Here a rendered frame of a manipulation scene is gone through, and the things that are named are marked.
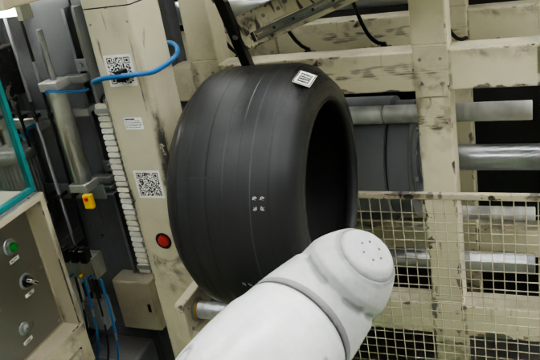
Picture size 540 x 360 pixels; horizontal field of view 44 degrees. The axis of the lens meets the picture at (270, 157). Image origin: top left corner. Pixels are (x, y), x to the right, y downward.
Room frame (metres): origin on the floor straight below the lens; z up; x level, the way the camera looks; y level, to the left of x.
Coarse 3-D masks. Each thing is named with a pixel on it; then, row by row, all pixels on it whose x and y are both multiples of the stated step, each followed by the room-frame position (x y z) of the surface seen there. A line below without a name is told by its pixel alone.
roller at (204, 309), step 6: (198, 300) 1.44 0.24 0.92; (198, 306) 1.41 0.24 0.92; (204, 306) 1.41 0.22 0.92; (210, 306) 1.40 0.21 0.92; (216, 306) 1.40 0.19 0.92; (222, 306) 1.39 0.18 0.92; (198, 312) 1.41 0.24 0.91; (204, 312) 1.40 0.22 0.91; (210, 312) 1.39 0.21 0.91; (216, 312) 1.39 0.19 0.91; (204, 318) 1.40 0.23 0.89; (210, 318) 1.39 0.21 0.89
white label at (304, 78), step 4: (300, 72) 1.41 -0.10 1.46; (304, 72) 1.42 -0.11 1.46; (308, 72) 1.42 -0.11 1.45; (296, 76) 1.39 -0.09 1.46; (300, 76) 1.40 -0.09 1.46; (304, 76) 1.40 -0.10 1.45; (308, 76) 1.40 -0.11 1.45; (312, 76) 1.40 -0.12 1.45; (316, 76) 1.41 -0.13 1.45; (292, 80) 1.37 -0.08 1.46; (296, 80) 1.38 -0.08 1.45; (300, 80) 1.38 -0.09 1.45; (304, 80) 1.38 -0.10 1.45; (308, 80) 1.38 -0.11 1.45; (312, 80) 1.39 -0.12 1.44; (304, 84) 1.36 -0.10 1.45; (308, 84) 1.37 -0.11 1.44
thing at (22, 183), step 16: (0, 80) 1.48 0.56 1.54; (0, 96) 1.47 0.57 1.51; (0, 112) 1.46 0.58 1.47; (0, 128) 1.45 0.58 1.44; (0, 144) 1.44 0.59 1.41; (16, 144) 1.47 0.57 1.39; (0, 160) 1.42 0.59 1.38; (16, 160) 1.46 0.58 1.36; (0, 176) 1.41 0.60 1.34; (16, 176) 1.45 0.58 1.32; (0, 192) 1.40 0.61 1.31; (16, 192) 1.44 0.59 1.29; (0, 208) 1.38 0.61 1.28
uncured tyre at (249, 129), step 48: (192, 96) 1.43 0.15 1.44; (240, 96) 1.36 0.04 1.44; (288, 96) 1.33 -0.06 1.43; (336, 96) 1.51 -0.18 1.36; (192, 144) 1.31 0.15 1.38; (240, 144) 1.26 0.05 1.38; (288, 144) 1.25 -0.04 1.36; (336, 144) 1.68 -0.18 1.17; (192, 192) 1.26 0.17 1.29; (240, 192) 1.21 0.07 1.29; (288, 192) 1.20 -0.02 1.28; (336, 192) 1.66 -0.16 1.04; (192, 240) 1.24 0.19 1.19; (240, 240) 1.20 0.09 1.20; (288, 240) 1.18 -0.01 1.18; (240, 288) 1.23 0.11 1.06
